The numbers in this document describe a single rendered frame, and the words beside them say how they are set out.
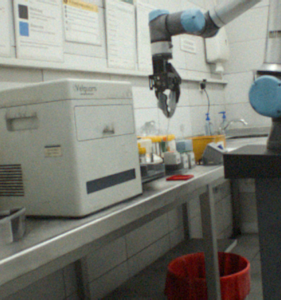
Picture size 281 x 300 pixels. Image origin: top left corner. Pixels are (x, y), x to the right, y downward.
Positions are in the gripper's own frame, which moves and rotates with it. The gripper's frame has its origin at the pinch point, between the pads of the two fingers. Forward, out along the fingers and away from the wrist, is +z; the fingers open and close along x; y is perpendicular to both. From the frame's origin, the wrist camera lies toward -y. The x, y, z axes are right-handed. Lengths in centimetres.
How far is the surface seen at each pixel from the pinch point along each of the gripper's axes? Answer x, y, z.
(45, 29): -55, -8, -40
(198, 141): -2.0, -32.4, 12.2
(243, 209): -39, -241, 88
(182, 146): -3.3, -17.2, 12.6
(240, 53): -31, -241, -46
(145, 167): 4.7, 32.2, 14.2
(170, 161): -0.5, 2.3, 15.9
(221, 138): 5.8, -40.1, 12.1
